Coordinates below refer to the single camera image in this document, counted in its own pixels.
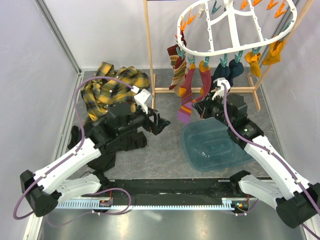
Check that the white oval clip hanger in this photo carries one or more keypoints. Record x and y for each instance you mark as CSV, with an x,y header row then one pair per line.
x,y
201,7

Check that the white slotted cable duct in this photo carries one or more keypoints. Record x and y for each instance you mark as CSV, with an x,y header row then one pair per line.
x,y
95,204

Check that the teal plastic tub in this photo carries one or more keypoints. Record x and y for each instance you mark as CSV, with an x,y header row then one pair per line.
x,y
208,147

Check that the yellow plaid shirt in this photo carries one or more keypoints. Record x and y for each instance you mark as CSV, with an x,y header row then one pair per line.
x,y
101,94

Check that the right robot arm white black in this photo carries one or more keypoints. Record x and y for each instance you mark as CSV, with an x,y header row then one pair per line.
x,y
293,197

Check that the black garment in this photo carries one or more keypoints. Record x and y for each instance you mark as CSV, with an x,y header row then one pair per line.
x,y
110,140

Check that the maroon purple striped sock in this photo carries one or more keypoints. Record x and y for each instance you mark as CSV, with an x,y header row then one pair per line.
x,y
186,94
205,74

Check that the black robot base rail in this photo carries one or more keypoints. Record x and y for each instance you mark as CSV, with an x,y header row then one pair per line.
x,y
172,191

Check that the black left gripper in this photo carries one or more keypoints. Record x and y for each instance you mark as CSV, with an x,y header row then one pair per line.
x,y
156,127

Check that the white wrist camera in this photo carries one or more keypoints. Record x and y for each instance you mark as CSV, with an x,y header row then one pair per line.
x,y
142,98
222,86

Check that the wooden clothes rack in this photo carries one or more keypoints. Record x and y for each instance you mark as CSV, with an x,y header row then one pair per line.
x,y
251,89

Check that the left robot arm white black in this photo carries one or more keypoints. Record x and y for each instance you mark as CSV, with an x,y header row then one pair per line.
x,y
77,172

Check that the mustard yellow sock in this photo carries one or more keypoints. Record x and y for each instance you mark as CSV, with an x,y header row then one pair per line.
x,y
253,61
274,53

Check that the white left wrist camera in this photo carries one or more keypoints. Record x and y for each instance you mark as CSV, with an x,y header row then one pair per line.
x,y
142,98

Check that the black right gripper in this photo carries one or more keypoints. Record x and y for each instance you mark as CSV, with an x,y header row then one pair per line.
x,y
203,107

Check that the maroon beige striped sock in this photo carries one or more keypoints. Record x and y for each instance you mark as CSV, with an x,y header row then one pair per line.
x,y
172,51
179,66

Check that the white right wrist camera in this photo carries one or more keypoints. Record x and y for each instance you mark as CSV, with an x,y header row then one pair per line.
x,y
222,86

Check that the aluminium corner post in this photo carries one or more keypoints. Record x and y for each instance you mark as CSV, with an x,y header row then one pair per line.
x,y
49,18

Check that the navy blue sock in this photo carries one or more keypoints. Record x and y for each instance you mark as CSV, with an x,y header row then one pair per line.
x,y
236,69
220,72

